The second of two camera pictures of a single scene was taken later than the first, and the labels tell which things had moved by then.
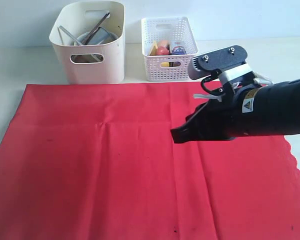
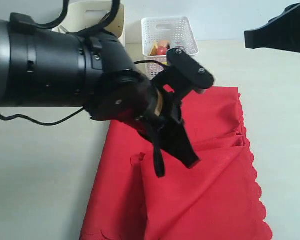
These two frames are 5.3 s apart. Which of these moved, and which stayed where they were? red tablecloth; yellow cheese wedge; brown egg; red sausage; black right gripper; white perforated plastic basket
Moved: red tablecloth; black right gripper
Stayed: yellow cheese wedge; white perforated plastic basket; red sausage; brown egg
